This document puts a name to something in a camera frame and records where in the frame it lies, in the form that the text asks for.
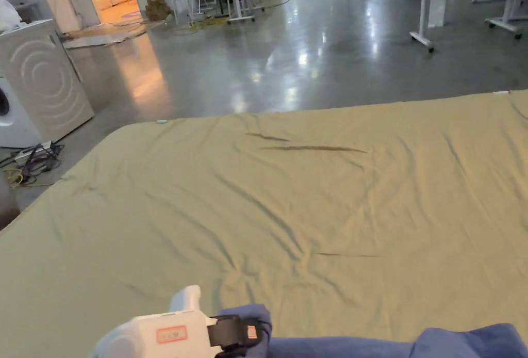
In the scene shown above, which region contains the power strip with cables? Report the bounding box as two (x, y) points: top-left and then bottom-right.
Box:
(0, 140), (65, 189)

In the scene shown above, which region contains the white cloth bundle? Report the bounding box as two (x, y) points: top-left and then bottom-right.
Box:
(0, 0), (23, 34)

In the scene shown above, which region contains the white height-adjustable table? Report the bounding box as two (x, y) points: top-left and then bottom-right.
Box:
(471, 0), (528, 40)
(404, 0), (528, 53)

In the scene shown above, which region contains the bed with beige sheet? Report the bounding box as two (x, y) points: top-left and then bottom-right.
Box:
(0, 90), (528, 358)

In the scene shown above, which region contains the dark blue garment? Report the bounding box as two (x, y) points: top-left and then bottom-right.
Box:
(216, 303), (528, 358)

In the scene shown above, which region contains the white stool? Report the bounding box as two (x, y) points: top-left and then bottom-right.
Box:
(170, 0), (191, 25)

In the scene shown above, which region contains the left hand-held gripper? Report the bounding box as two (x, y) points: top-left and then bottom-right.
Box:
(94, 285), (267, 358)

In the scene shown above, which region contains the white floor box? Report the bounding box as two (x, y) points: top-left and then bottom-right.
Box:
(428, 0), (449, 29)

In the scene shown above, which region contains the white washing machine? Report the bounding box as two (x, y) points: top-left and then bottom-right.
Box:
(0, 19), (95, 149)

